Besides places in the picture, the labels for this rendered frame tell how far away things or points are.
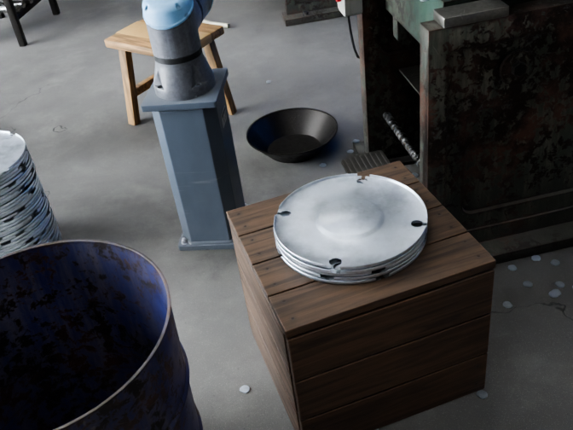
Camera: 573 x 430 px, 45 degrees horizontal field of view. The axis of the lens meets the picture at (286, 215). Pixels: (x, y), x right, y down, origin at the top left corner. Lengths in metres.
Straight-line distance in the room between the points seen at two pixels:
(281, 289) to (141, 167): 1.21
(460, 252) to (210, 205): 0.78
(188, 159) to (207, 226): 0.21
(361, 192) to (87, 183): 1.19
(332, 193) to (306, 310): 0.30
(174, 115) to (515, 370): 0.97
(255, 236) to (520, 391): 0.63
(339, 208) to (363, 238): 0.10
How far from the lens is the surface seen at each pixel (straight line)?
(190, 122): 1.71
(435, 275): 1.25
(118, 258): 1.23
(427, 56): 1.50
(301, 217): 1.34
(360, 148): 2.21
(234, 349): 1.64
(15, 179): 1.92
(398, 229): 1.29
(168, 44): 1.66
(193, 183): 1.81
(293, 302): 1.21
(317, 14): 3.27
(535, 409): 1.52
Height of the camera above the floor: 1.19
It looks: 36 degrees down
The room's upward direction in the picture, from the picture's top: 8 degrees counter-clockwise
